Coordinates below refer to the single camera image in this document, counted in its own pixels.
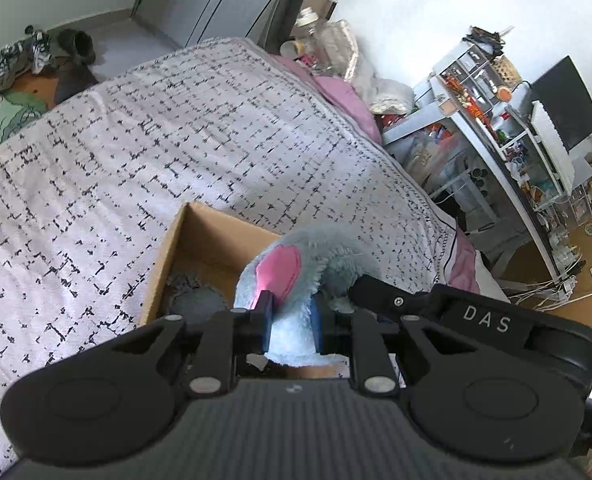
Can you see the white black patterned blanket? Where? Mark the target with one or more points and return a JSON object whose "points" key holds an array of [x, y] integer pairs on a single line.
{"points": [[88, 190]]}

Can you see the black monitor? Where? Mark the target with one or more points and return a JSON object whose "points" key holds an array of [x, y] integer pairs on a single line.
{"points": [[567, 100]]}

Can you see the dark grey plush in box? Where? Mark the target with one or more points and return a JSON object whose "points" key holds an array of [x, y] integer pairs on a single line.
{"points": [[186, 295]]}

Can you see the white desk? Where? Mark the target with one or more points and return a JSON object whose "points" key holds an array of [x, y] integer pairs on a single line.
{"points": [[438, 103]]}

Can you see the brown cardboard box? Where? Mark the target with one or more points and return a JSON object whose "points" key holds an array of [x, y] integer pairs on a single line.
{"points": [[208, 244]]}

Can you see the white keyboard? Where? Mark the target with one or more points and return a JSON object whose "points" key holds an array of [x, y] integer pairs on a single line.
{"points": [[552, 142]]}

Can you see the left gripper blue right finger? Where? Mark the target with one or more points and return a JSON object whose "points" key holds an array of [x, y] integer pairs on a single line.
{"points": [[321, 322]]}

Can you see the grey plush toy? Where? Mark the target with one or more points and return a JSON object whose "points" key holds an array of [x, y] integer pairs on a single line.
{"points": [[326, 258]]}

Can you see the desk drawer organizer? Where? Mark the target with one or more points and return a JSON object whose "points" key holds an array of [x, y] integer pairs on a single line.
{"points": [[489, 81]]}

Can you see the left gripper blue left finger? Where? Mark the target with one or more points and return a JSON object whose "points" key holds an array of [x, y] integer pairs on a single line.
{"points": [[261, 319]]}

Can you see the pink bed sheet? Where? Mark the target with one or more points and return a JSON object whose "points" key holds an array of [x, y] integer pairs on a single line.
{"points": [[342, 96]]}

